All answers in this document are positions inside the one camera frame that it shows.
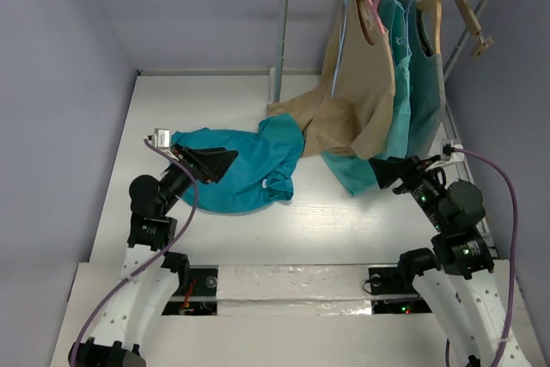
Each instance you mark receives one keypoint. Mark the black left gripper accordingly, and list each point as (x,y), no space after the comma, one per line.
(207,164)

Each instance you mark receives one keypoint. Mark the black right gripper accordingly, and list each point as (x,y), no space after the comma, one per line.
(404,173)

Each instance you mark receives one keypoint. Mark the turquoise blue t shirt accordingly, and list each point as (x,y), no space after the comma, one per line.
(262,172)

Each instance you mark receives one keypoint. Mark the light blue wire hanger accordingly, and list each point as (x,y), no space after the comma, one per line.
(341,43)

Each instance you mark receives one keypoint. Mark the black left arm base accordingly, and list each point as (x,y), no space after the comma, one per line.
(198,297)

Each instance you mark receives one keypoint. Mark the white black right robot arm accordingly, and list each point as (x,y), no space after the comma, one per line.
(455,275)

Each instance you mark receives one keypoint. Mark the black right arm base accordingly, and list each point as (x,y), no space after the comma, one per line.
(391,295)

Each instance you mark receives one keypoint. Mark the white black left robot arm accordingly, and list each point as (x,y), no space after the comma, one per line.
(115,332)

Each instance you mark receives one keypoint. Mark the teal green t shirt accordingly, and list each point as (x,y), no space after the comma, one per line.
(355,174)

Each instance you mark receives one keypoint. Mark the beige t shirt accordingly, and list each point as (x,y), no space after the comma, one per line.
(356,122)

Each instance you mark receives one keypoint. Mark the dark teal grey shirt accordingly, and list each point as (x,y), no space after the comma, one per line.
(427,91)

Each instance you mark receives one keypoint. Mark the blue hanger on rack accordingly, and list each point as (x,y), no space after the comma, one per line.
(407,35)

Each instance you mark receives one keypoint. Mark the wooden clip hanger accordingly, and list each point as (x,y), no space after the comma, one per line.
(470,16)

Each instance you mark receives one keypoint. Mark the wooden coat hanger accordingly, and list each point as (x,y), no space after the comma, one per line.
(432,13)

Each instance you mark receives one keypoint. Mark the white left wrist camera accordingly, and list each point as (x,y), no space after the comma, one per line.
(160,139)

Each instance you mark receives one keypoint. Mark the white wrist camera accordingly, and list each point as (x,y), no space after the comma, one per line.
(451,148)
(160,139)

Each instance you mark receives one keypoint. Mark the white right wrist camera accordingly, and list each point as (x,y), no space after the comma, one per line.
(451,148)

